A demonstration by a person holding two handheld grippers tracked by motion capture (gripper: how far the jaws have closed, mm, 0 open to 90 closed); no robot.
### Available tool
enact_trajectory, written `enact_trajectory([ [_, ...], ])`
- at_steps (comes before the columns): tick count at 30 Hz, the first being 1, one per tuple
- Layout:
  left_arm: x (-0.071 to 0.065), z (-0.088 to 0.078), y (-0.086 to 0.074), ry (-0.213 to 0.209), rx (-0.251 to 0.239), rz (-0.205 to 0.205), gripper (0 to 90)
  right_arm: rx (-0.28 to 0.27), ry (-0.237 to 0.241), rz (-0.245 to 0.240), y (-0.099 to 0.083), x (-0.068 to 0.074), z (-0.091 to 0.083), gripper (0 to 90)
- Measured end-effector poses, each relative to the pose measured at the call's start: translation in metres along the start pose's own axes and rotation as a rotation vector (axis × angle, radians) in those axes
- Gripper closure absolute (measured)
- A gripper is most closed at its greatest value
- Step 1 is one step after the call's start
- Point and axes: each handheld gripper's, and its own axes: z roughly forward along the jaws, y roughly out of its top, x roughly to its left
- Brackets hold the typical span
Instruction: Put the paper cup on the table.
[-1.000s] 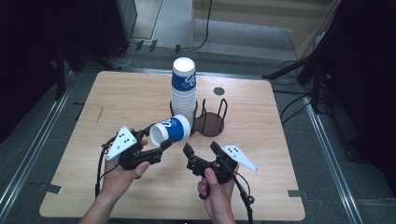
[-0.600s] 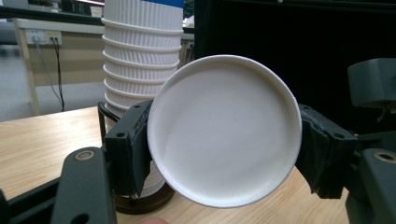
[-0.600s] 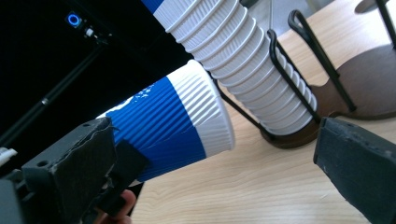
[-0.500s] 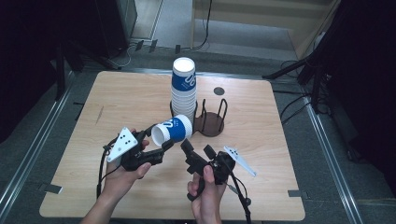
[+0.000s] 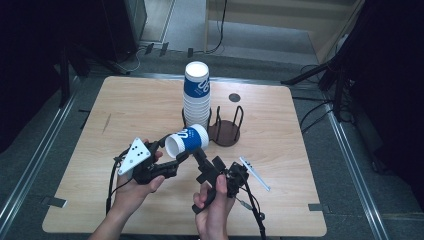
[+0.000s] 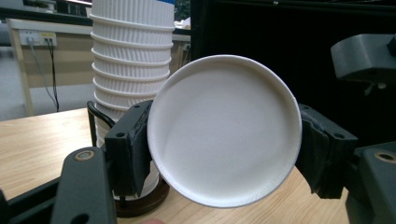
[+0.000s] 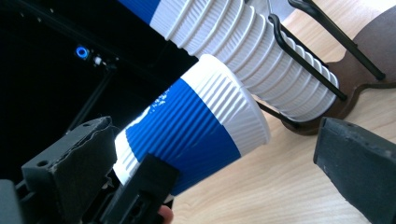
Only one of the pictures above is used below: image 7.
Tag black frame bar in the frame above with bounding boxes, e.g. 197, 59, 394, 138
65, 66, 117, 133

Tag wooden cup holder black rods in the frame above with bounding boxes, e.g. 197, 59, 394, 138
256, 0, 396, 136

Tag stack of ribbed paper cups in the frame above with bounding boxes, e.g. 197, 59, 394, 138
118, 0, 340, 123

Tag blue white ribbed paper cup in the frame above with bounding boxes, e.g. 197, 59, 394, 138
112, 53, 272, 197

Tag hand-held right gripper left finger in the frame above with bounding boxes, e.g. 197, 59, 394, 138
21, 116, 119, 224

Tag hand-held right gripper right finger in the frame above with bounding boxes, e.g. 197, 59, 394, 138
313, 117, 396, 224

